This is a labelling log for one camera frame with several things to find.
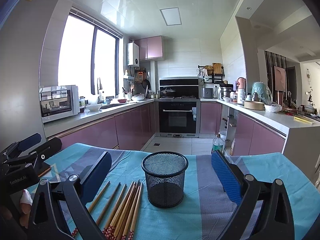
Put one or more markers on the smartphone with orange edge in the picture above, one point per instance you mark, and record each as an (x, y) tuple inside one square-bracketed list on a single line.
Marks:
[(43, 169)]

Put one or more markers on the black built-in oven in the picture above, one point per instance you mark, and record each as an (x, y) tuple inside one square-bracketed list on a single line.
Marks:
[(178, 107)]

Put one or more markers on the silver refrigerator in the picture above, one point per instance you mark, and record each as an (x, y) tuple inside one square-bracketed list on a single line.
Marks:
[(22, 38)]

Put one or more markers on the black mesh utensil cup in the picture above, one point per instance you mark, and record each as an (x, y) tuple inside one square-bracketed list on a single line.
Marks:
[(164, 176)]

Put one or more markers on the wooden chopstick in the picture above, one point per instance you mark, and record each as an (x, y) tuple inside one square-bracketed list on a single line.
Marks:
[(113, 212), (135, 214), (118, 213), (126, 210), (92, 206), (99, 219)]

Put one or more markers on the white water heater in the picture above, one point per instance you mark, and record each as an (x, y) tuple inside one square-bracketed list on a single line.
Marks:
[(132, 54)]

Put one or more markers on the pink thermos kettle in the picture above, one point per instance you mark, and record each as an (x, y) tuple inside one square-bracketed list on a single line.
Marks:
[(241, 82)]

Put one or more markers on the round bamboo steamer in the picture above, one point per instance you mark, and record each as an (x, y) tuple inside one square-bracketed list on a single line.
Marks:
[(254, 105)]

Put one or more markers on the left hand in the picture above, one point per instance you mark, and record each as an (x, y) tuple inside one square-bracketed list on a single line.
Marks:
[(17, 206)]

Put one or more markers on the black wall shelf rack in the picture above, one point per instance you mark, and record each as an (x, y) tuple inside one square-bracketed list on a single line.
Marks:
[(211, 73)]

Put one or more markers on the white bowl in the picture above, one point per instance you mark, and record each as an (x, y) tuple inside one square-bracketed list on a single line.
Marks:
[(94, 107)]

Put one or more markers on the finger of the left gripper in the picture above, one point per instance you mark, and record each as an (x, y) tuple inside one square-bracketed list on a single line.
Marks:
[(16, 148), (38, 155)]

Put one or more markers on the blue grey tablecloth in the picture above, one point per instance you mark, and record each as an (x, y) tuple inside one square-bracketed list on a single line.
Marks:
[(98, 193)]

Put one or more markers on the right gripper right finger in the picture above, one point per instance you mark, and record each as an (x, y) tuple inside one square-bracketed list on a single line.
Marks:
[(275, 220)]

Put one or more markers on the white microwave oven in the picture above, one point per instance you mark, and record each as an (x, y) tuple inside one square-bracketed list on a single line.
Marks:
[(58, 102)]

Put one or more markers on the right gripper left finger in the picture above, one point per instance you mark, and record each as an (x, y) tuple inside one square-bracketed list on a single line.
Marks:
[(47, 220)]

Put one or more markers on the teal mesh food cover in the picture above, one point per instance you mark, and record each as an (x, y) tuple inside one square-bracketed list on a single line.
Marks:
[(263, 92)]

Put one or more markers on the oil bottle on floor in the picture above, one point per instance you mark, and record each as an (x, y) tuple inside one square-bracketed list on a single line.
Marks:
[(218, 144)]

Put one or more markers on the pink upper cabinet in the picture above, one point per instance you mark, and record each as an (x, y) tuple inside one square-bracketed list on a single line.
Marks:
[(150, 48)]

